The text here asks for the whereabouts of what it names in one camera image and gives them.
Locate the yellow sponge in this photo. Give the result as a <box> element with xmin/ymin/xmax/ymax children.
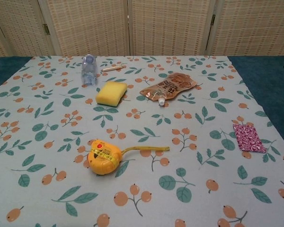
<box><xmin>96</xmin><ymin>81</ymin><xmax>128</xmax><ymax>107</ymax></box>

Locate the orange brown spout pouch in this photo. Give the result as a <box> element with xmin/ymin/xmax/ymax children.
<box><xmin>140</xmin><ymin>72</ymin><xmax>197</xmax><ymax>106</ymax></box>

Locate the small beige wooden stick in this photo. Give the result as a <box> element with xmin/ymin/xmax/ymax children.
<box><xmin>101</xmin><ymin>65</ymin><xmax>123</xmax><ymax>72</ymax></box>

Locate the yellow tape measure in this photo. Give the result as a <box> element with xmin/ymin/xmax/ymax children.
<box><xmin>87</xmin><ymin>139</ymin><xmax>170</xmax><ymax>175</ymax></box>

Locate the clear plastic water bottle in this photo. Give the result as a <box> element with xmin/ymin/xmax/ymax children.
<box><xmin>81</xmin><ymin>53</ymin><xmax>97</xmax><ymax>86</ymax></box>

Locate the floral printed tablecloth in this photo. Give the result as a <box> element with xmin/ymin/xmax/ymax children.
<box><xmin>0</xmin><ymin>55</ymin><xmax>284</xmax><ymax>227</ymax></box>

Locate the woven bamboo screen panel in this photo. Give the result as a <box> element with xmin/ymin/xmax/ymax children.
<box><xmin>204</xmin><ymin>0</ymin><xmax>284</xmax><ymax>57</ymax></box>
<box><xmin>37</xmin><ymin>0</ymin><xmax>131</xmax><ymax>57</ymax></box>
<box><xmin>127</xmin><ymin>0</ymin><xmax>216</xmax><ymax>57</ymax></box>
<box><xmin>0</xmin><ymin>0</ymin><xmax>48</xmax><ymax>60</ymax></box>

